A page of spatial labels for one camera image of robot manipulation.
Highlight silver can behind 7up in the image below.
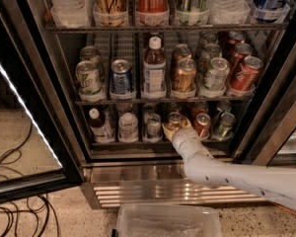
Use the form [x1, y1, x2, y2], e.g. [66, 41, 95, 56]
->
[80, 45, 105, 80]

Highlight silver soda can bottom front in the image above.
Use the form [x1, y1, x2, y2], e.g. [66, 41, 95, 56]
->
[146, 114, 161, 138]

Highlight red tall can top shelf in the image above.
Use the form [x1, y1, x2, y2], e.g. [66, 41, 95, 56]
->
[135, 0, 169, 26]

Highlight gold tall can top shelf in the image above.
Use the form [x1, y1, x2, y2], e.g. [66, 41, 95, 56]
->
[93, 0, 127, 27]

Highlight clear water bottle top left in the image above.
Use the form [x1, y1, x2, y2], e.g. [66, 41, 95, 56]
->
[51, 0, 93, 29]

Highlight red soda can bottom front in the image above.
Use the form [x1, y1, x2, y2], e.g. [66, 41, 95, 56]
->
[194, 114, 211, 139]

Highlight green soda can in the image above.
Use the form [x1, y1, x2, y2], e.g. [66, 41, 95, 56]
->
[213, 113, 236, 139]
[215, 100, 232, 118]

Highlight green soda can bottom front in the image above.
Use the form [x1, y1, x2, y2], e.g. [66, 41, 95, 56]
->
[213, 113, 236, 139]

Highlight orange soda can rear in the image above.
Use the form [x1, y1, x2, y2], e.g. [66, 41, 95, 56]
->
[168, 102, 184, 113]

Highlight white green can middle rear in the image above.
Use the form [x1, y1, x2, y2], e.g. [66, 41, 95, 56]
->
[197, 33, 218, 48]

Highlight orange soda can front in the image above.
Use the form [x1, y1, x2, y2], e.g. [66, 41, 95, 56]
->
[165, 112, 185, 130]

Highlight red soda can middle front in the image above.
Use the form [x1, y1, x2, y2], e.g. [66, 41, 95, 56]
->
[230, 56, 262, 91]

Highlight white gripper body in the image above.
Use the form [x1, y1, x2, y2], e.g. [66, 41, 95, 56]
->
[172, 128, 201, 156]

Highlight black cables on floor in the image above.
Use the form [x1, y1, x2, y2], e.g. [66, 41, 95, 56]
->
[0, 120, 61, 237]

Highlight stainless steel fridge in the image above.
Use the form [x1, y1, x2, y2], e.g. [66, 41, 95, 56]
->
[0, 0, 296, 211]

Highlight white green 7up can front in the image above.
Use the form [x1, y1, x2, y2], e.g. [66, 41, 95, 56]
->
[76, 60, 102, 95]

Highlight silver soda can bottom rear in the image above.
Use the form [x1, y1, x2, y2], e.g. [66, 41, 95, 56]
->
[143, 103, 156, 121]

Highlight silver soda can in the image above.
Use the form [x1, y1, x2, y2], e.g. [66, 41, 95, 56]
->
[143, 103, 156, 121]
[146, 114, 161, 138]

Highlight green silver can top shelf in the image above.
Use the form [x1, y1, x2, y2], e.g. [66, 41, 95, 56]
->
[175, 0, 209, 26]

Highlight blue pepsi can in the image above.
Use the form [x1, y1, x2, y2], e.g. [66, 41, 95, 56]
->
[111, 59, 133, 95]

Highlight brown tea bottle bottom shelf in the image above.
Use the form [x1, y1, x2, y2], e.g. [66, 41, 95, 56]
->
[89, 108, 113, 143]

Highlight white green can middle front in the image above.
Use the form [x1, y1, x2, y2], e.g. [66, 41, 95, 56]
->
[202, 57, 230, 91]

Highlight right glass fridge door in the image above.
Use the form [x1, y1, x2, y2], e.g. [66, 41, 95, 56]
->
[245, 59, 296, 170]

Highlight clear plastic bin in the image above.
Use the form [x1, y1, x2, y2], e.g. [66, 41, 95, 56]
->
[111, 203, 222, 237]

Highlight orange cable on floor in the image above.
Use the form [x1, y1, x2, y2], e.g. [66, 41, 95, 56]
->
[272, 202, 296, 219]

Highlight red soda can bottom rear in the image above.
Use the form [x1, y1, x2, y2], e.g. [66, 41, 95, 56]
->
[190, 101, 209, 118]

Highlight open glass fridge door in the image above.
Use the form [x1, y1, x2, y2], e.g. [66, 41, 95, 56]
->
[0, 0, 84, 204]

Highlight brown tea bottle middle shelf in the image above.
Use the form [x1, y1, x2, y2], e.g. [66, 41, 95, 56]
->
[143, 37, 166, 95]

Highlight brown tea bottle shelf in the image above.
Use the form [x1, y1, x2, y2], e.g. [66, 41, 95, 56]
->
[143, 37, 166, 95]
[89, 108, 113, 143]

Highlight gold soda can middle front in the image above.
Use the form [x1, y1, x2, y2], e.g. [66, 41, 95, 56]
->
[172, 57, 196, 93]

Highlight clear water bottle top right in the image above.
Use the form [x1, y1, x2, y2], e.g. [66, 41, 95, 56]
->
[207, 0, 250, 25]

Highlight red soda can middle rear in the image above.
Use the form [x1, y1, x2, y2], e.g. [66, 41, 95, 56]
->
[224, 31, 246, 49]

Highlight green soda can bottom rear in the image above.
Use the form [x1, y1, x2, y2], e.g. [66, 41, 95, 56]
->
[215, 100, 232, 118]

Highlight red soda can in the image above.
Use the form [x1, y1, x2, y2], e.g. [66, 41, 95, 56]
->
[190, 101, 209, 118]
[230, 56, 262, 91]
[224, 31, 246, 49]
[194, 114, 211, 139]
[229, 42, 253, 70]

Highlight orange soda can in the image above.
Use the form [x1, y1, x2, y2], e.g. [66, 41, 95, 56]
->
[165, 112, 185, 130]
[168, 102, 184, 113]

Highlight clear water bottle bottom shelf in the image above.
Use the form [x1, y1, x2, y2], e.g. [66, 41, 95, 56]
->
[118, 113, 138, 143]

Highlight gold soda can middle rear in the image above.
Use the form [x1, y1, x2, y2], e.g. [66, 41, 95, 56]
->
[172, 43, 192, 63]

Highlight gold soda can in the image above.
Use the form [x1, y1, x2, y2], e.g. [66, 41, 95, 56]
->
[172, 57, 196, 93]
[172, 43, 192, 63]

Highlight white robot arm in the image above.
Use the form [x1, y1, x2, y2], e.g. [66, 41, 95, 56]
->
[163, 122, 296, 211]

